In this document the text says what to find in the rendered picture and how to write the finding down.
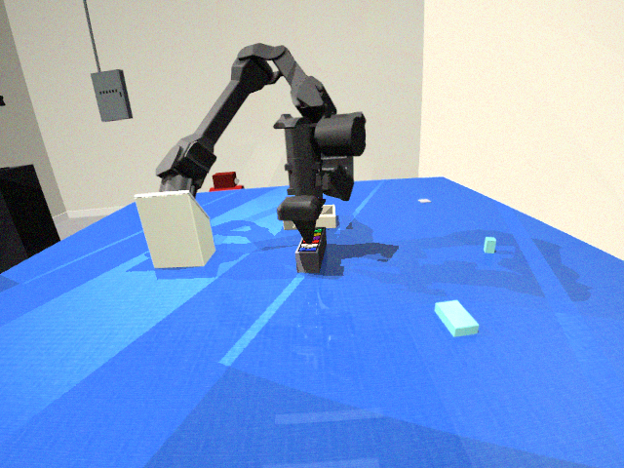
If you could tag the small pale green block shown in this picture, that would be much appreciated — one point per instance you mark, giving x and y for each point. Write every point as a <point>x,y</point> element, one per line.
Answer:
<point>489,245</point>

